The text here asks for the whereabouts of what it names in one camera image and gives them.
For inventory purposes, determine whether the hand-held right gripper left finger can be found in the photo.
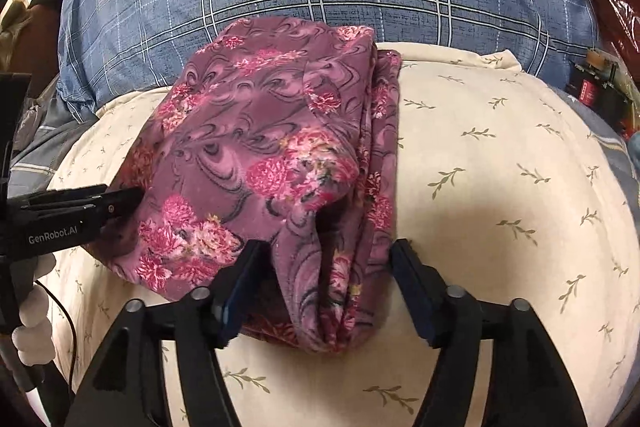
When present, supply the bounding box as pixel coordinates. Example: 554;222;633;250
65;239;278;427

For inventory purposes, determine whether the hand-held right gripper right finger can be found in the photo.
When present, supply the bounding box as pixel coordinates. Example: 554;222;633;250
390;238;587;427

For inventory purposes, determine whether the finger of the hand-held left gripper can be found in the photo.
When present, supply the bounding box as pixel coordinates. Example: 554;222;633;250
10;183;110;204
27;188;144;230

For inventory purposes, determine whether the pink floral garment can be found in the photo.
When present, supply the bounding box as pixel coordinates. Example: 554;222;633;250
87;17;405;354

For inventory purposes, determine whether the person's left hand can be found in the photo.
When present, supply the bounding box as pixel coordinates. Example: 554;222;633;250
11;253;57;365

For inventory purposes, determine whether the grey striped cloth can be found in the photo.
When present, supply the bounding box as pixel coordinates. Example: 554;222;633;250
7;77;98;208

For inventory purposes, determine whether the cream leaf-print bedsheet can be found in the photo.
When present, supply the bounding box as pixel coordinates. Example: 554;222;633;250
47;42;640;427

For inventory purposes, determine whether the red and black box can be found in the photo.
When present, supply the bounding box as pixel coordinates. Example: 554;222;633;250
567;48;640;138

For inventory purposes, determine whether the black cable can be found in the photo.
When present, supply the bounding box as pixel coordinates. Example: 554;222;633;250
32;279;79;395

